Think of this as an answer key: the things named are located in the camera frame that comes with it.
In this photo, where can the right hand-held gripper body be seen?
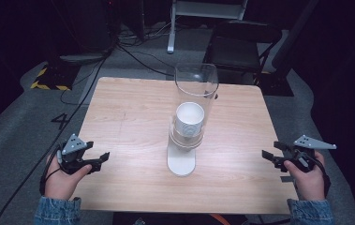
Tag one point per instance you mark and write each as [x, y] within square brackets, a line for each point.
[303, 156]

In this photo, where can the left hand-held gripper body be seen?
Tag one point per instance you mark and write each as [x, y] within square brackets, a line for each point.
[72, 156]

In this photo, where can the clear tube cup dispenser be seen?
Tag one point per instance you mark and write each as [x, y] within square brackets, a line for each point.
[180, 163]

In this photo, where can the white paper cup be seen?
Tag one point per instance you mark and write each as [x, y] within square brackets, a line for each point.
[190, 117]

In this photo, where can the person's left hand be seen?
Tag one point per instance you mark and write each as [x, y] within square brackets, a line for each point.
[60, 182]

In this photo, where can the person's right hand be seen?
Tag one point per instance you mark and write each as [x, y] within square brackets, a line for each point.
[311, 184]

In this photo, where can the black yellow striped floor plate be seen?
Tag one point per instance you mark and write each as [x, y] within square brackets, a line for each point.
[53, 78]

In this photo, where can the dark slanted stand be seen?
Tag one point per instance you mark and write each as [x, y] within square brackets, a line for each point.
[287, 50]

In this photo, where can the black chair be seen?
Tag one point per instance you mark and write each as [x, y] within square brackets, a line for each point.
[234, 47]

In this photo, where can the black computer case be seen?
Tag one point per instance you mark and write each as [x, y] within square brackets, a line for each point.
[87, 25]

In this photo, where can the white desk frame leg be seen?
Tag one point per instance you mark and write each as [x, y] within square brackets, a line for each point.
[172, 34]

